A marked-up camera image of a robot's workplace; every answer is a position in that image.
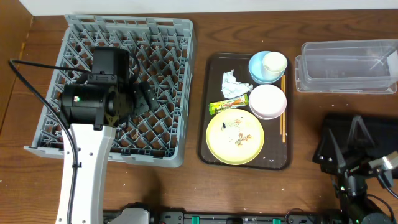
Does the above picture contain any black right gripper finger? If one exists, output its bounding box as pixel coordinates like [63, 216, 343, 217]
[312, 128, 346, 174]
[347, 115, 376, 149]

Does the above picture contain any green snack bar wrapper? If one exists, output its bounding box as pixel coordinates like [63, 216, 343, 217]
[208, 94, 249, 115]

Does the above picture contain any pink bowl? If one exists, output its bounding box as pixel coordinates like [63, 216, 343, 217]
[249, 84, 287, 120]

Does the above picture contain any white tissue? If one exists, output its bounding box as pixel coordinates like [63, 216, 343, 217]
[221, 70, 254, 99]

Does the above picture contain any cream white cup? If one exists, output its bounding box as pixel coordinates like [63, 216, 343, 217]
[261, 52, 288, 82]

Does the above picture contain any light blue bowl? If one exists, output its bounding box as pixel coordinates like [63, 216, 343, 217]
[248, 51, 284, 85]

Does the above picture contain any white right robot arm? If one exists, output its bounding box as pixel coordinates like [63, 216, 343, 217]
[312, 114, 397, 223]

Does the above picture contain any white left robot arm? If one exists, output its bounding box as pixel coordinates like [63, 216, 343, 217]
[56, 47, 159, 223]

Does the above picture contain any black waste bin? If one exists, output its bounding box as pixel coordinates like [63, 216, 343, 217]
[322, 113, 398, 180]

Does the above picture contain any clear plastic waste bin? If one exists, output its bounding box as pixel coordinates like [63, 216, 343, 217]
[294, 39, 397, 95]

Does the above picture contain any grey dishwasher rack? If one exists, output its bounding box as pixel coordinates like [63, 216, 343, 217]
[27, 15, 196, 167]

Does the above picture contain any dark brown serving tray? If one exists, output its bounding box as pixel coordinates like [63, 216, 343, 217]
[197, 52, 293, 171]

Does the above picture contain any yellow plate with crumbs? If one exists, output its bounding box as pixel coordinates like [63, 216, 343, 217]
[205, 109, 265, 166]

